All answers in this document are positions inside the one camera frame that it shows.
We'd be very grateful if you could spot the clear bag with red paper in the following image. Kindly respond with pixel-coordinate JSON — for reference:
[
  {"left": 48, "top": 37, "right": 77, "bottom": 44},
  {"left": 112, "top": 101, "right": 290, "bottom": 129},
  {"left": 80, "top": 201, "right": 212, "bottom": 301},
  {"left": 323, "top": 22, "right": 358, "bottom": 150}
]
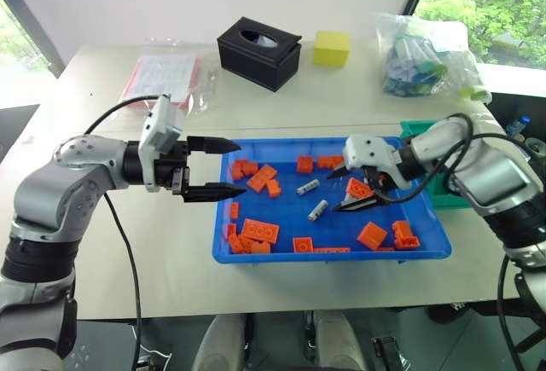
[{"left": 118, "top": 41, "right": 219, "bottom": 117}]

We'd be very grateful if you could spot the black tissue box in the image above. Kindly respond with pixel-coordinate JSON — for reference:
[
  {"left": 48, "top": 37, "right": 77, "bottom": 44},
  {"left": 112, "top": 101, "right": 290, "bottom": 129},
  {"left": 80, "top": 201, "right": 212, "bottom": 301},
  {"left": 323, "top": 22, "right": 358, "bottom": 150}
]
[{"left": 216, "top": 15, "right": 304, "bottom": 93}]

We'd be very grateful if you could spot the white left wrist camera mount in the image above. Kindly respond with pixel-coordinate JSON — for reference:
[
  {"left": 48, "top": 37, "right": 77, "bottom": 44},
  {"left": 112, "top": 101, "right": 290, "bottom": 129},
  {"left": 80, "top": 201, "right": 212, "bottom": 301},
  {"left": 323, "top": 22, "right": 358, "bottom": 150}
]
[{"left": 138, "top": 94, "right": 188, "bottom": 194}]

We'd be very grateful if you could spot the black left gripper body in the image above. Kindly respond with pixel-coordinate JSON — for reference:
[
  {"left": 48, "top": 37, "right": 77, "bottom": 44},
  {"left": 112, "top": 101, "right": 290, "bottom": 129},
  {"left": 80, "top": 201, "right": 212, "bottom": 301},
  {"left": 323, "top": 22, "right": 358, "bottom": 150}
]
[{"left": 153, "top": 140, "right": 193, "bottom": 197}]

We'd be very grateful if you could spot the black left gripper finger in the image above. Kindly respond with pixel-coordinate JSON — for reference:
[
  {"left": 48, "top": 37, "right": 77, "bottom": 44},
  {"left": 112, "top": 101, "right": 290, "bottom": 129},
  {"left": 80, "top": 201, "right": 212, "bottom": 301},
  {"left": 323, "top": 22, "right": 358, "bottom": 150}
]
[
  {"left": 183, "top": 182, "right": 248, "bottom": 205},
  {"left": 187, "top": 135, "right": 244, "bottom": 156}
]

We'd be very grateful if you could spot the clear bottle with blue cap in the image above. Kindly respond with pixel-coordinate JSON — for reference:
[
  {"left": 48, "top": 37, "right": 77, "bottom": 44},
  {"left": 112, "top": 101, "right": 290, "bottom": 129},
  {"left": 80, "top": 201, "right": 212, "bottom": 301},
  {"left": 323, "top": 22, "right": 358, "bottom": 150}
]
[{"left": 506, "top": 115, "right": 532, "bottom": 141}]

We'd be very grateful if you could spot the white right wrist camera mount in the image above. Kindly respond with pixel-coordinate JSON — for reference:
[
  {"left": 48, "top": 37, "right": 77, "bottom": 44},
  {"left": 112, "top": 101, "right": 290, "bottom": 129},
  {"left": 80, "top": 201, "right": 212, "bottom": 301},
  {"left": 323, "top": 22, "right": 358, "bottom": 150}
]
[{"left": 342, "top": 133, "right": 414, "bottom": 189}]

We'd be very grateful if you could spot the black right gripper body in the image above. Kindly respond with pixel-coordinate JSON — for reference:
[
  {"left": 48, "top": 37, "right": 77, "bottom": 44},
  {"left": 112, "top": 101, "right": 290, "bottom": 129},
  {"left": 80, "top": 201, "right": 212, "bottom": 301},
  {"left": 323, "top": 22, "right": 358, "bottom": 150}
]
[{"left": 361, "top": 165, "right": 392, "bottom": 206}]

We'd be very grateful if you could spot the grey rounded robot leg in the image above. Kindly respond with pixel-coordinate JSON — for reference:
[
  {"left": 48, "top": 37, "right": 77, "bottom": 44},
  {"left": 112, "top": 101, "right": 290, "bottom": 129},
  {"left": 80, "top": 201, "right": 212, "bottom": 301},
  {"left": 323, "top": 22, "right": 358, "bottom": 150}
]
[
  {"left": 191, "top": 312, "right": 249, "bottom": 371},
  {"left": 312, "top": 310, "right": 369, "bottom": 371}
]

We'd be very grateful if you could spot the clear bag with blue parts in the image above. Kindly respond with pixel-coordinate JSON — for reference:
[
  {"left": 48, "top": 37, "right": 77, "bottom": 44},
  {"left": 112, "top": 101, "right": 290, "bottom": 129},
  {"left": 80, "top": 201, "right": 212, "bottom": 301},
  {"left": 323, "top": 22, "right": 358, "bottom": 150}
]
[{"left": 374, "top": 11, "right": 492, "bottom": 103}]

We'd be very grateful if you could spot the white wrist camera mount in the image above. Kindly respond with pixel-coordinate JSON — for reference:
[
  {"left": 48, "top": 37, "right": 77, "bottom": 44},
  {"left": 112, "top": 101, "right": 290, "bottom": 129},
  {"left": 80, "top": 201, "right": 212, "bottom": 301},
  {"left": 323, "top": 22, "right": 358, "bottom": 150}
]
[
  {"left": 138, "top": 94, "right": 188, "bottom": 194},
  {"left": 342, "top": 133, "right": 414, "bottom": 189}
]

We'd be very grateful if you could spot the yellow cube block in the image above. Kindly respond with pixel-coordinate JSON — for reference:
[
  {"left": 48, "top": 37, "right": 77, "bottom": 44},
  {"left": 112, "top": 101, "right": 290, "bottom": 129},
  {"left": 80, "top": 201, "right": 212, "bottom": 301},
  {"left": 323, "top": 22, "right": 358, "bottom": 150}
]
[{"left": 313, "top": 30, "right": 352, "bottom": 67}]

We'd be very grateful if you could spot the blue plastic bin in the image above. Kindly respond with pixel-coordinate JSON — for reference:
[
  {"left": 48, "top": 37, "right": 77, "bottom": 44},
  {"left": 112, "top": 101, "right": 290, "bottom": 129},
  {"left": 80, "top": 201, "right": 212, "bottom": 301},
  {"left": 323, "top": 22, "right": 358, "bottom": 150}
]
[{"left": 212, "top": 136, "right": 454, "bottom": 266}]

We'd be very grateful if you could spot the green plastic bin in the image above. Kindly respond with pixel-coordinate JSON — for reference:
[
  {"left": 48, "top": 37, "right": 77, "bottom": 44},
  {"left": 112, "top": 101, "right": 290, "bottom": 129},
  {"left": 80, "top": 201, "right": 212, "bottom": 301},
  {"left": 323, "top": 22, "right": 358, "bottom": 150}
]
[{"left": 398, "top": 119, "right": 471, "bottom": 211}]

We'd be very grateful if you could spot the silver AA battery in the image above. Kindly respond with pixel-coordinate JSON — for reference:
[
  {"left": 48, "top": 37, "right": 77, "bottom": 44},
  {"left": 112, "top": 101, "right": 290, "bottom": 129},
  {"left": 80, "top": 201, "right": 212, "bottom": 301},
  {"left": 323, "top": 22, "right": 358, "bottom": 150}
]
[
  {"left": 307, "top": 200, "right": 330, "bottom": 223},
  {"left": 296, "top": 178, "right": 322, "bottom": 197}
]

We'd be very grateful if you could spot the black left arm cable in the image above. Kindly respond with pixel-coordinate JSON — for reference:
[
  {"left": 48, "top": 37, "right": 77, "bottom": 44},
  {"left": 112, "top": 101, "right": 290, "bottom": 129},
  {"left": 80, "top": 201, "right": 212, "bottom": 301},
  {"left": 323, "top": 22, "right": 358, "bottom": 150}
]
[{"left": 84, "top": 94, "right": 163, "bottom": 371}]

